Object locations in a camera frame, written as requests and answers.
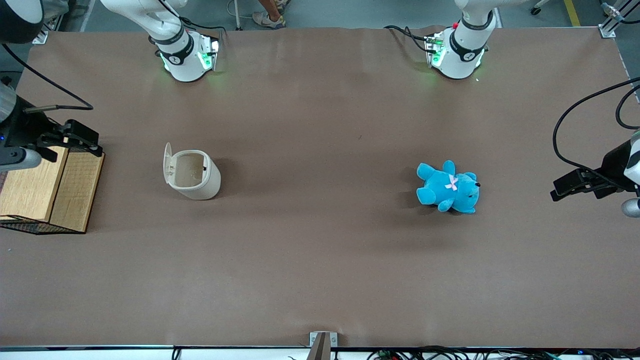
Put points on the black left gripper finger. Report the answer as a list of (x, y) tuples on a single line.
[(572, 181), (601, 190)]

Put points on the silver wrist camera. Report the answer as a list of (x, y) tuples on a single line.
[(632, 207), (20, 159)]

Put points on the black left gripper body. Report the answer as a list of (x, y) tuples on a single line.
[(613, 171)]

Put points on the aluminium frame profile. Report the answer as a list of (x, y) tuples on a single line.
[(610, 27)]

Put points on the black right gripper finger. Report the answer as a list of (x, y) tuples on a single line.
[(82, 137), (49, 142)]

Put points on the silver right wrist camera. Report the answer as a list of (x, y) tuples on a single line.
[(20, 159)]

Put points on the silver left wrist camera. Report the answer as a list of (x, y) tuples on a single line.
[(632, 207)]

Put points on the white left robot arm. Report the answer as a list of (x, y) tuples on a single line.
[(462, 50)]

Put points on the white trash can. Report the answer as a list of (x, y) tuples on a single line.
[(200, 187)]

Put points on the small metal corner bracket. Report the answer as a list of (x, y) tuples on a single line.
[(41, 36)]

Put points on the person's leg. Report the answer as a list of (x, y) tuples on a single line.
[(270, 6)]

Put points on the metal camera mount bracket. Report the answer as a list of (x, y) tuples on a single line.
[(322, 345)]

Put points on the wooden box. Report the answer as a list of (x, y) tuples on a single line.
[(30, 185)]

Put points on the chair caster wheel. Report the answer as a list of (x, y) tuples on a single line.
[(537, 7)]

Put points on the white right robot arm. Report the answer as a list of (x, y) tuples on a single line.
[(185, 55)]

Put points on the blue teddy bear plush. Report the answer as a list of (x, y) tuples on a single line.
[(445, 187)]

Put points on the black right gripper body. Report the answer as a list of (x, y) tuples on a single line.
[(26, 128)]

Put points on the person's shoe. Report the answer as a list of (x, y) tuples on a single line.
[(267, 21)]

